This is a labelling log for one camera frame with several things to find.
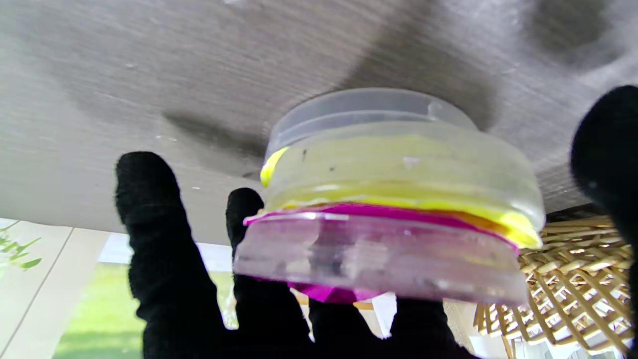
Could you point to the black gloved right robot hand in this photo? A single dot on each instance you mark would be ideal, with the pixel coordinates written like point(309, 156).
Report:
point(169, 279)

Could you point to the magenta culture dish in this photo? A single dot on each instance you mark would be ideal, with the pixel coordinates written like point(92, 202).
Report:
point(379, 259)

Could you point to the yellow culture dish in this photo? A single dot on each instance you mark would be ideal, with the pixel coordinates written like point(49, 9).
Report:
point(398, 169)
point(369, 112)

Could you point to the oval wicker basket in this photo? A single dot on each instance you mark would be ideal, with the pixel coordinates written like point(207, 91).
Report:
point(573, 289)

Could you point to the printed garden room backdrop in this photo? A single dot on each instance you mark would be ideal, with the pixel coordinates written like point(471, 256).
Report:
point(65, 299)

